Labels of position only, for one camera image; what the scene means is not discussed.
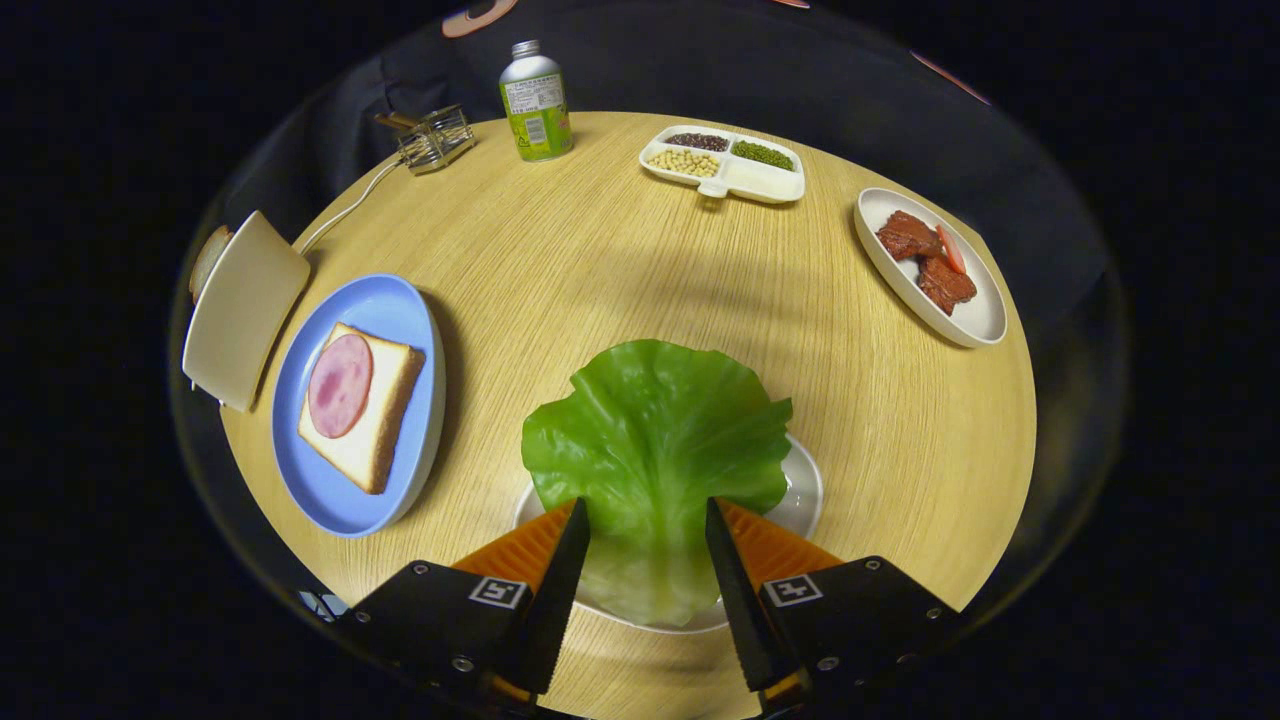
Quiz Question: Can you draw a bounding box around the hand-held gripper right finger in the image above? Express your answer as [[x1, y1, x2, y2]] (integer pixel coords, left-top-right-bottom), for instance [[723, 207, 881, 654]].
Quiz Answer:
[[705, 497, 966, 716]]

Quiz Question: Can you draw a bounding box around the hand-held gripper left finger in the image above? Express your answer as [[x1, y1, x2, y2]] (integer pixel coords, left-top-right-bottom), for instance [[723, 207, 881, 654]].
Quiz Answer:
[[335, 497, 591, 716]]

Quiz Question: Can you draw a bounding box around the green lettuce leaf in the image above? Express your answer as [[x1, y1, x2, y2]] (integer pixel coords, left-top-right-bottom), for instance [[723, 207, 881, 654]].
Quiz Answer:
[[521, 339, 794, 628]]

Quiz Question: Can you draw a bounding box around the white shallow plate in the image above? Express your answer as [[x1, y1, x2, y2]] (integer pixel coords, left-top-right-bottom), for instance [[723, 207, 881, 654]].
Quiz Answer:
[[513, 432, 825, 636]]

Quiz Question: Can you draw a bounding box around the white bread slice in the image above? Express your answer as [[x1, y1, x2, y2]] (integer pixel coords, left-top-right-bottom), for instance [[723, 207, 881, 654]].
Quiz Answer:
[[298, 322, 427, 495]]

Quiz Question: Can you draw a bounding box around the pink ham slice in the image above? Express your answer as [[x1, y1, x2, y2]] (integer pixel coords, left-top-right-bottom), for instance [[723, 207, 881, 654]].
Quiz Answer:
[[308, 333, 374, 439]]

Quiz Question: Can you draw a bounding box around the blue plate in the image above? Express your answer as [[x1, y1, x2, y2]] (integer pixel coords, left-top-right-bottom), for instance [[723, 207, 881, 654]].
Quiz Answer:
[[272, 274, 446, 539]]

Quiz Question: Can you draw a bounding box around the white oval meat plate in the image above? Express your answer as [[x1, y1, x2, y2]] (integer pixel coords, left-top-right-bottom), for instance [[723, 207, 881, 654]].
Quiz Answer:
[[854, 187, 1008, 349]]

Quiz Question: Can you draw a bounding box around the brown meat piece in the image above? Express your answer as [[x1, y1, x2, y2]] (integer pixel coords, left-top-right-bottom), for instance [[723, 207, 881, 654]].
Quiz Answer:
[[917, 256, 978, 317], [877, 210, 944, 263]]

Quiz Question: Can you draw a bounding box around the white divided dish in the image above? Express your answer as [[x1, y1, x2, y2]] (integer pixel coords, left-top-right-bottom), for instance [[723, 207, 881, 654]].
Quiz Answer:
[[639, 125, 806, 206]]

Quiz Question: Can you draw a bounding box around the white toaster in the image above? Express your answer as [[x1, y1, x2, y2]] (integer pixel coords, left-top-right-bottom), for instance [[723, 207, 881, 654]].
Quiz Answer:
[[183, 210, 311, 413]]

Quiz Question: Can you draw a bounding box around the pile of yellow soybeans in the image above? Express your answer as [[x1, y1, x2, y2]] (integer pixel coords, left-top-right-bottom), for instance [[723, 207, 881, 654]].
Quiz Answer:
[[648, 148, 721, 179]]

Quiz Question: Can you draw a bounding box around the pile of green beans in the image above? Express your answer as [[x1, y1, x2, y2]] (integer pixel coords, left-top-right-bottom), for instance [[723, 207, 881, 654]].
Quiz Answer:
[[731, 140, 796, 171]]

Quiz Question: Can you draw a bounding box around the green label metal bottle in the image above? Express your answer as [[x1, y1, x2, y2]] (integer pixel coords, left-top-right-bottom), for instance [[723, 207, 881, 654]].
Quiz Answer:
[[499, 40, 575, 163]]

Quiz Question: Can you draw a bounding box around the white toaster cable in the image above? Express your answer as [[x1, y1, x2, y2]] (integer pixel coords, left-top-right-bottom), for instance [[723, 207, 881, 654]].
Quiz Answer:
[[295, 160, 403, 256]]

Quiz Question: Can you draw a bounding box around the wire utensil holder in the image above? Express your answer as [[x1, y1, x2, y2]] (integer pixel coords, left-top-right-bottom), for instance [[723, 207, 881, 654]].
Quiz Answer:
[[398, 105, 476, 176]]

